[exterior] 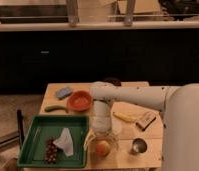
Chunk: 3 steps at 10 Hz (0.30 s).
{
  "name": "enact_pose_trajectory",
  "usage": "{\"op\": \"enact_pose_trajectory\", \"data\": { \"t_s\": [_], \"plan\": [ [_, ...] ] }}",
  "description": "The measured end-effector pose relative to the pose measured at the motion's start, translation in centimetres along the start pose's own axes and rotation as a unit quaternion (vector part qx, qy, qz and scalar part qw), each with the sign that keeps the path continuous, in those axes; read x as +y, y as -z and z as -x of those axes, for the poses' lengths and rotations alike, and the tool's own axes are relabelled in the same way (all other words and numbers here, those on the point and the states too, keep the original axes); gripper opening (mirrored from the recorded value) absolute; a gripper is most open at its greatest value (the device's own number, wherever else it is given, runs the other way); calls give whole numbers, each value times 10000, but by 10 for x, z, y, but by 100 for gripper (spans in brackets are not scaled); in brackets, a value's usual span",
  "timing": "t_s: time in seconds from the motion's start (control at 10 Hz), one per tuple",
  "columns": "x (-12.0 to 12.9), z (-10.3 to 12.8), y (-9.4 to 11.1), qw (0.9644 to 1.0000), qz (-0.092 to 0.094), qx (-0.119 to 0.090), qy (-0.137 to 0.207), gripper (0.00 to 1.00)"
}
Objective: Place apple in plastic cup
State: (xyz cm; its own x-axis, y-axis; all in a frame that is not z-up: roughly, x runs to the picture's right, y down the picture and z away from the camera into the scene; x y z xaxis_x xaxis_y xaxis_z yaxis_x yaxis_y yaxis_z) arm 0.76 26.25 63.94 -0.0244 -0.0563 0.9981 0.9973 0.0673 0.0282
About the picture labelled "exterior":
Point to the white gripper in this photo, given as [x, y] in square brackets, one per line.
[101, 126]

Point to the red yellow apple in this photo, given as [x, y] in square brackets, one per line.
[102, 148]

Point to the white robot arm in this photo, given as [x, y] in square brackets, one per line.
[179, 108]

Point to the small metal cup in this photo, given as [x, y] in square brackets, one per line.
[139, 146]

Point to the yellow banana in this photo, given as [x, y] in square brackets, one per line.
[124, 117]

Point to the white crumpled cloth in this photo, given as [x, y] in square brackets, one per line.
[65, 142]

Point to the orange bowl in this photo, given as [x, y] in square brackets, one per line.
[79, 101]

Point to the brown snack box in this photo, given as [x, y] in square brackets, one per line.
[145, 120]

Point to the dark red grape bunch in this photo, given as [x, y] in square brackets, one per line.
[51, 152]

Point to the dark round object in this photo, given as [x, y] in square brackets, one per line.
[113, 81]

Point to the blue sponge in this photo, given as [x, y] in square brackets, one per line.
[64, 92]

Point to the green chili pepper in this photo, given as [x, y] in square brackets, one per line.
[55, 107]

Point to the green plastic tray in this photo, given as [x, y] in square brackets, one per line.
[45, 127]

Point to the black chair frame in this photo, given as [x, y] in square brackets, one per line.
[20, 124]

